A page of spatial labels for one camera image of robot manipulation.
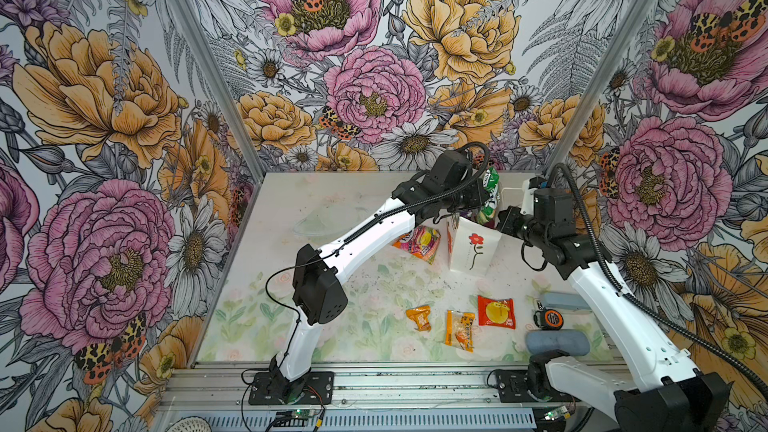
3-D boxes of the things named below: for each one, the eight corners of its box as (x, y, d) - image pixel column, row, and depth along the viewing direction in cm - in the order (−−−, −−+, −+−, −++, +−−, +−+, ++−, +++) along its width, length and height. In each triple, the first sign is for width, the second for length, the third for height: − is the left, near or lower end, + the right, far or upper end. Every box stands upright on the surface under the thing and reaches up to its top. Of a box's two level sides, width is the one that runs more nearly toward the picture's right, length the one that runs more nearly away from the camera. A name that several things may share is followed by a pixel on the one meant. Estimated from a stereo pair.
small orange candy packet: (407, 331, 85) (407, 329, 84) (406, 307, 90) (406, 304, 88) (431, 331, 85) (432, 328, 84) (429, 307, 90) (430, 304, 88)
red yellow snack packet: (478, 324, 87) (480, 322, 85) (477, 297, 92) (479, 294, 90) (514, 329, 86) (517, 327, 84) (511, 301, 91) (513, 298, 89)
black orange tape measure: (536, 332, 85) (542, 328, 82) (531, 314, 88) (536, 309, 85) (560, 332, 85) (566, 328, 82) (554, 314, 88) (559, 309, 85)
